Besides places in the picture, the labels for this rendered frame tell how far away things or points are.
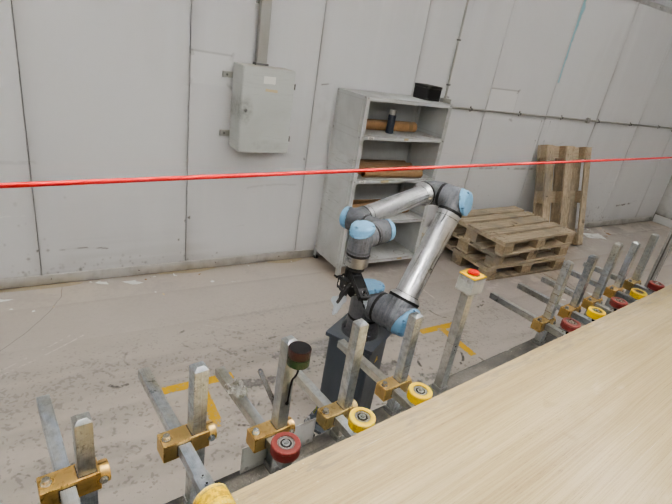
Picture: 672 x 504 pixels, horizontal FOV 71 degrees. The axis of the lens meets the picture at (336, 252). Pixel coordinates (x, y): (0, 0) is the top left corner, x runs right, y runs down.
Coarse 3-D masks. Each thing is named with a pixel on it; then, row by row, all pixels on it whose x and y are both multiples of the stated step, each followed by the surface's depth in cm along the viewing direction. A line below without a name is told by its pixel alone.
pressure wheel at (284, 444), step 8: (280, 432) 130; (288, 432) 130; (272, 440) 127; (280, 440) 127; (288, 440) 127; (296, 440) 128; (272, 448) 125; (280, 448) 125; (288, 448) 125; (296, 448) 125; (272, 456) 125; (280, 456) 124; (288, 456) 124; (296, 456) 126
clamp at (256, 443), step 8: (288, 416) 141; (264, 424) 136; (272, 424) 137; (288, 424) 138; (248, 432) 133; (264, 432) 133; (272, 432) 134; (248, 440) 134; (256, 440) 131; (264, 440) 133; (256, 448) 132; (264, 448) 134
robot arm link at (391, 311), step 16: (448, 192) 218; (464, 192) 215; (448, 208) 216; (464, 208) 215; (432, 224) 219; (448, 224) 216; (432, 240) 216; (448, 240) 220; (416, 256) 218; (432, 256) 216; (416, 272) 216; (400, 288) 218; (416, 288) 216; (384, 304) 217; (400, 304) 214; (416, 304) 216; (384, 320) 216; (400, 320) 211; (400, 336) 217
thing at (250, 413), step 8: (216, 368) 156; (224, 368) 157; (216, 376) 156; (224, 376) 154; (224, 384) 152; (240, 400) 145; (248, 400) 145; (240, 408) 144; (248, 408) 142; (248, 416) 140; (256, 416) 140; (256, 424) 137; (280, 464) 127; (288, 464) 128
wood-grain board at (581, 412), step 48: (576, 336) 204; (624, 336) 211; (480, 384) 164; (528, 384) 168; (576, 384) 172; (624, 384) 177; (384, 432) 136; (432, 432) 139; (480, 432) 142; (528, 432) 145; (576, 432) 149; (624, 432) 152; (288, 480) 117; (336, 480) 119; (384, 480) 121; (432, 480) 123; (480, 480) 126; (528, 480) 128; (576, 480) 131; (624, 480) 133
